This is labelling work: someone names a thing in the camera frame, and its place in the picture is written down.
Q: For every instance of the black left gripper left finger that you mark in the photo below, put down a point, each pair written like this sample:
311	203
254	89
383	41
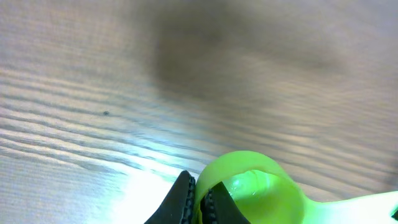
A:
177	206

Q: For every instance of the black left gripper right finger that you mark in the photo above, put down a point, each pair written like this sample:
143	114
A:
218	207

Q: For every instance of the green plastic measuring scoop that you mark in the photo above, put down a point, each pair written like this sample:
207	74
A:
264	193

